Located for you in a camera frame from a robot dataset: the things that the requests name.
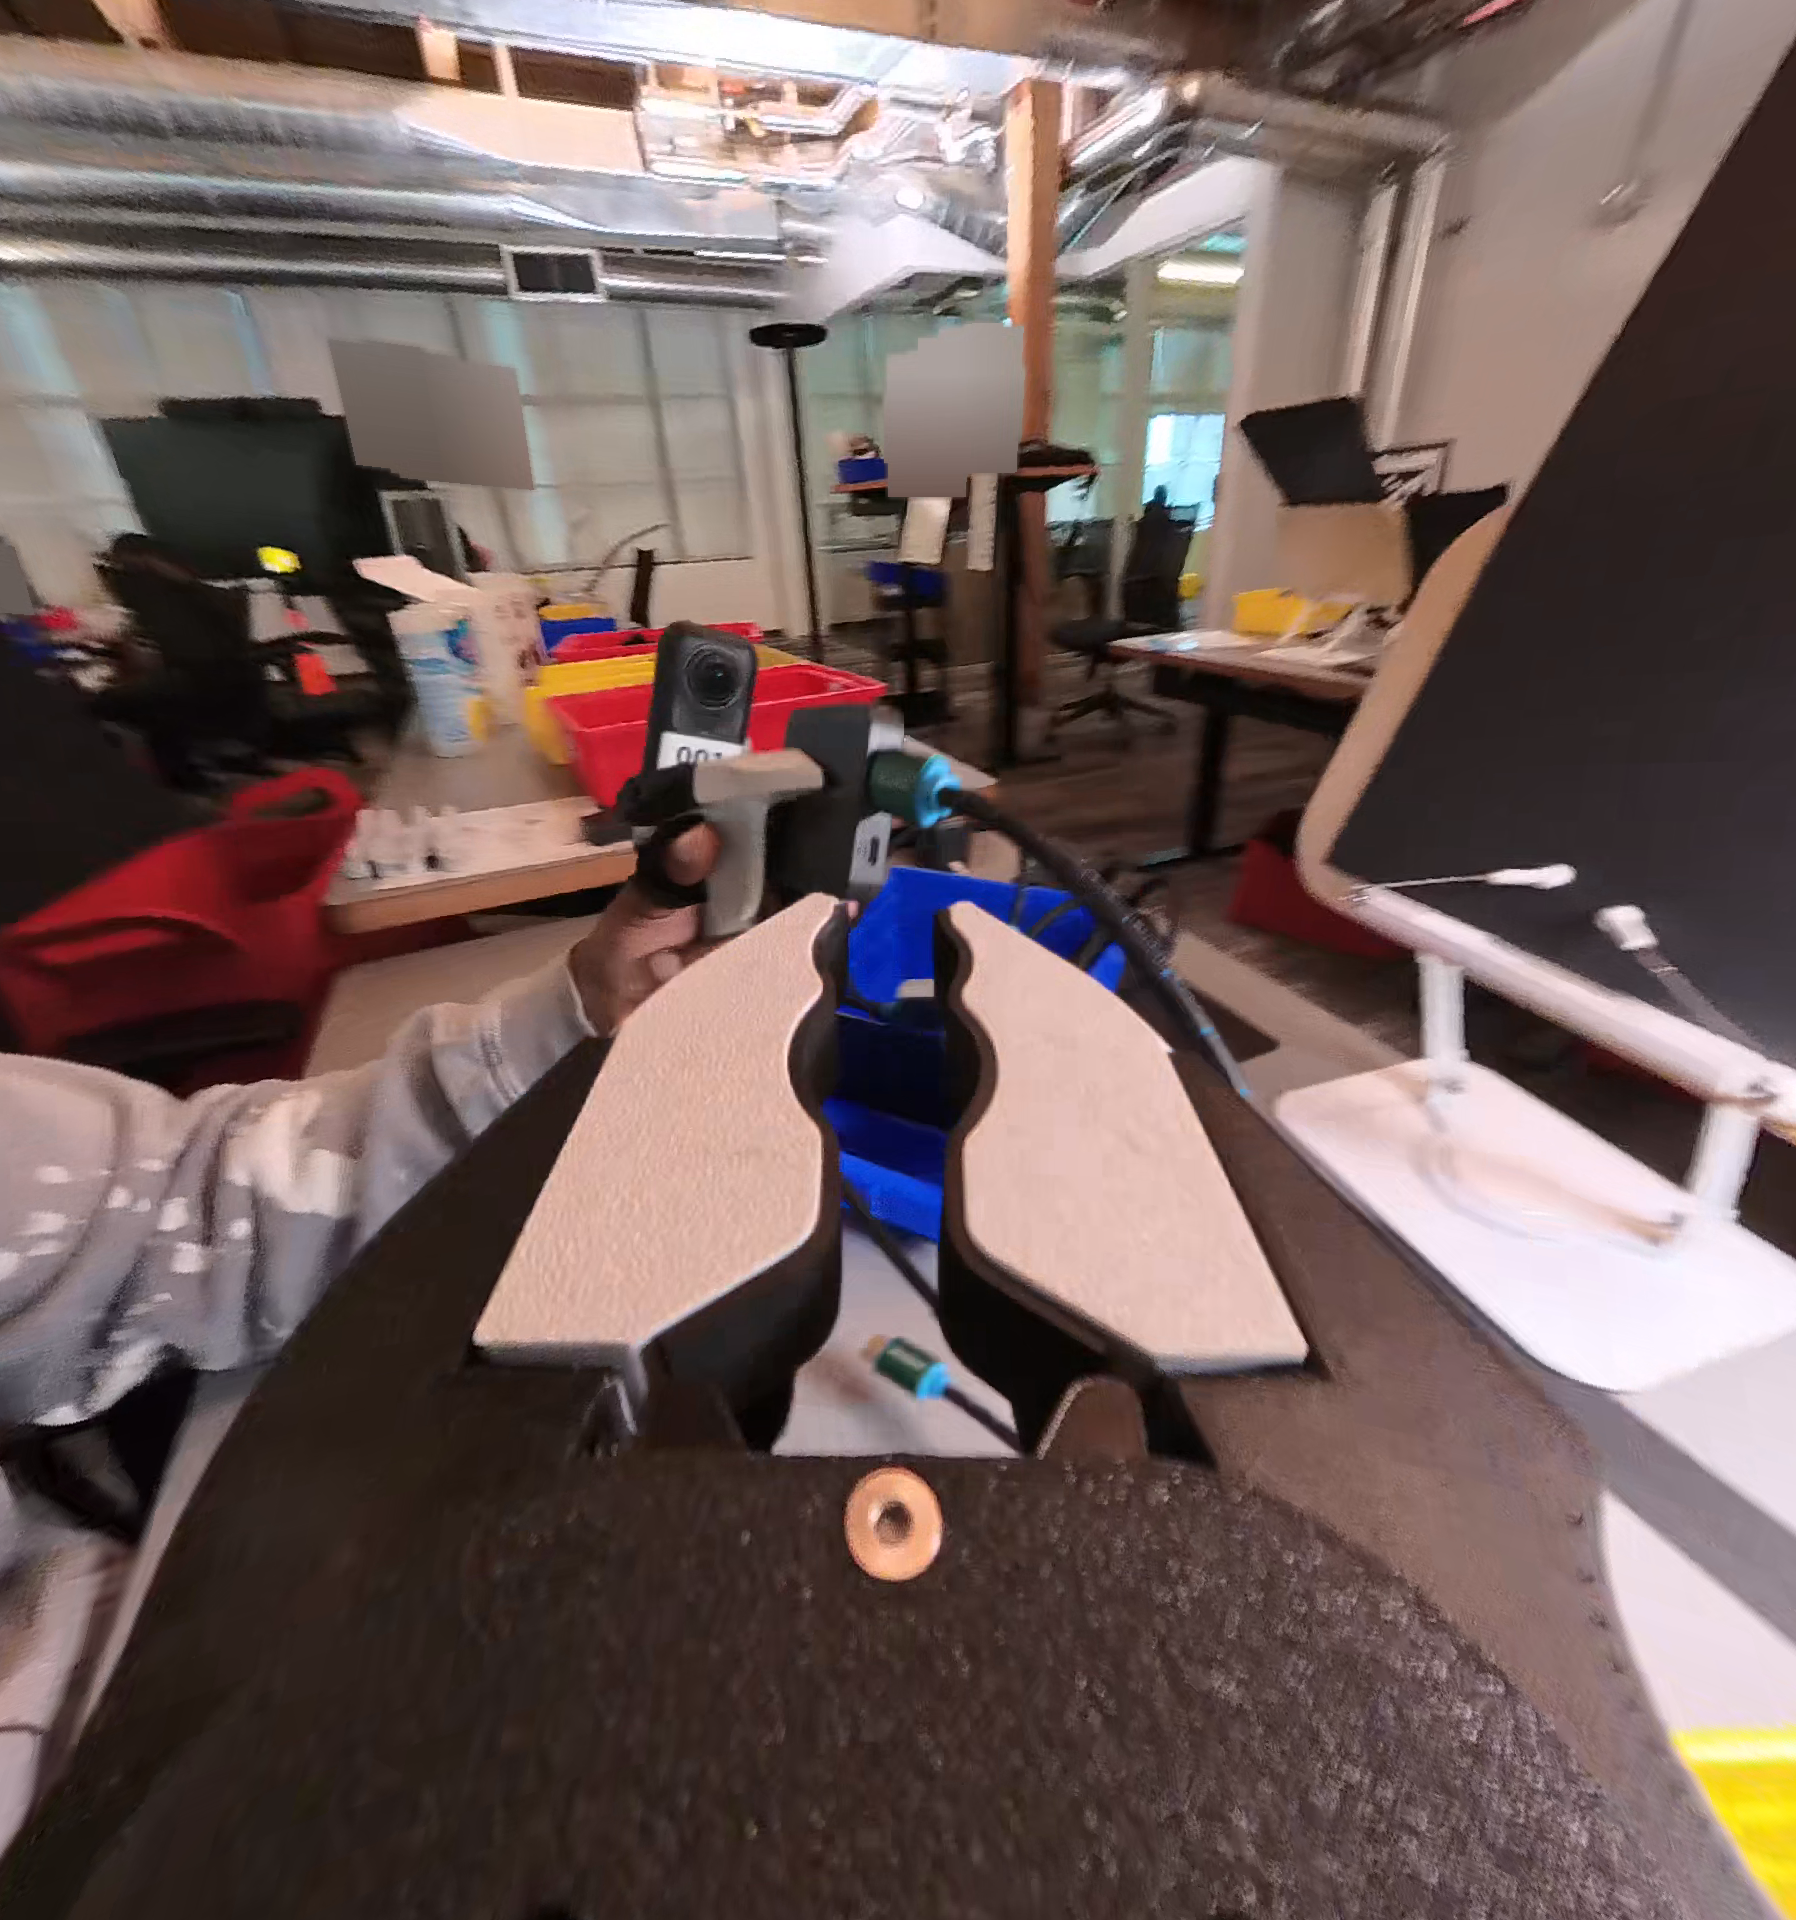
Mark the red fabric bag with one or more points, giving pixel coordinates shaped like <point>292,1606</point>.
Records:
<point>162,930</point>

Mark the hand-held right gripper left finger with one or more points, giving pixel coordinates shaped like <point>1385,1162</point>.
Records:
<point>673,1155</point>

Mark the wooden office desk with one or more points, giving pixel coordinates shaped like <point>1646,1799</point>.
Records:
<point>1242,669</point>

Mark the blue office chair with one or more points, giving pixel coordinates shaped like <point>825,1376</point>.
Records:
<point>910,614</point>

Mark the black board with wooden edge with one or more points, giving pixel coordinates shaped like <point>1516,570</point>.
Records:
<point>1663,600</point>
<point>1319,451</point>

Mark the blue plastic bin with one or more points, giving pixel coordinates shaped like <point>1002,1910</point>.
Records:
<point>899,1050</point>

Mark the person's left hand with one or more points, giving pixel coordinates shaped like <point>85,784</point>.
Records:
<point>637,952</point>

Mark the red plastic bin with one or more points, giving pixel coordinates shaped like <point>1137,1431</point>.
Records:
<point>612,734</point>

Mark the white board stand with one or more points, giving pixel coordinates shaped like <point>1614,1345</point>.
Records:
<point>1559,1291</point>

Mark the yellow plastic bin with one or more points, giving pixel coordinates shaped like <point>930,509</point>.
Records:
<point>1289,613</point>
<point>1777,1822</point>
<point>568,691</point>

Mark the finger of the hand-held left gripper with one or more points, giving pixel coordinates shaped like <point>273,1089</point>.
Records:
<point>756,777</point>

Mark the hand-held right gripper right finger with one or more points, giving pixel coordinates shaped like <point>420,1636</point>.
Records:
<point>1108,1171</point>

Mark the red floor container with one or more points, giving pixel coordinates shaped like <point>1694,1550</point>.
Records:
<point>1289,901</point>

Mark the wipes canister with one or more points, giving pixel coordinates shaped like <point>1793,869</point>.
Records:
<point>441,683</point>

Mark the person's left forearm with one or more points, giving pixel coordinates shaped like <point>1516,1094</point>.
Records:
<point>312,1140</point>

